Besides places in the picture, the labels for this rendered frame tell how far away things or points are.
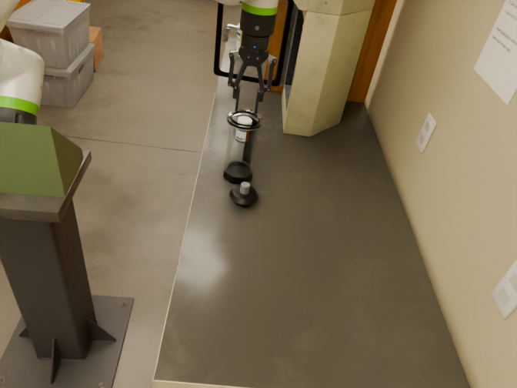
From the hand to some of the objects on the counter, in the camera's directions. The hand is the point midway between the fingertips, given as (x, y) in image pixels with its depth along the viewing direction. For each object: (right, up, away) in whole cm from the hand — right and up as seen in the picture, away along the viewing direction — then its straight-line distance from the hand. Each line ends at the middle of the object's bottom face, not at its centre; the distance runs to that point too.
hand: (247, 101), depth 126 cm
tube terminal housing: (+26, +5, +56) cm, 62 cm away
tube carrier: (-4, -21, +17) cm, 27 cm away
